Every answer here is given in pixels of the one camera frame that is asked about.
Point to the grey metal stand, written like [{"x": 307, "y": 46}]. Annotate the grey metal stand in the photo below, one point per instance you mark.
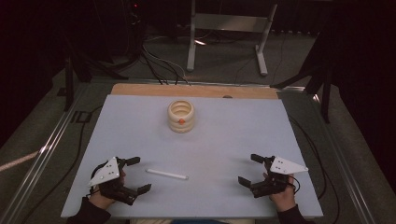
[{"x": 230, "y": 23}]

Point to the person's right hand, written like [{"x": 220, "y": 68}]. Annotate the person's right hand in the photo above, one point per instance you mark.
[{"x": 285, "y": 200}]

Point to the white pen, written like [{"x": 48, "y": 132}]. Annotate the white pen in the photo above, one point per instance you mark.
[{"x": 166, "y": 174}]

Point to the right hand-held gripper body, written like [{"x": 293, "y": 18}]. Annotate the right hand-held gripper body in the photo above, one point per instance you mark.
[{"x": 274, "y": 183}]

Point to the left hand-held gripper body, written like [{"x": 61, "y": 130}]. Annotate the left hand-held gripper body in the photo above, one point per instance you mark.
[{"x": 107, "y": 172}]

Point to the pale blue table sheet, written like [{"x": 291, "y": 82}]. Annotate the pale blue table sheet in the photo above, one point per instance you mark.
[{"x": 218, "y": 146}]

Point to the metal floor rail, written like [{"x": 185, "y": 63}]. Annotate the metal floor rail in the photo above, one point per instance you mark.
[
  {"x": 339, "y": 155},
  {"x": 46, "y": 149}
]

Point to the cream ribbed pen holder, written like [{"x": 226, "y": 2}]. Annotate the cream ribbed pen holder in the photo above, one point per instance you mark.
[{"x": 181, "y": 123}]

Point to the black tripod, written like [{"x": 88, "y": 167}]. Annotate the black tripod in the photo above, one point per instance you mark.
[
  {"x": 325, "y": 93},
  {"x": 69, "y": 81}
]

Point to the person's left hand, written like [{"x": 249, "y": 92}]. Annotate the person's left hand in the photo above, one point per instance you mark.
[{"x": 102, "y": 200}]

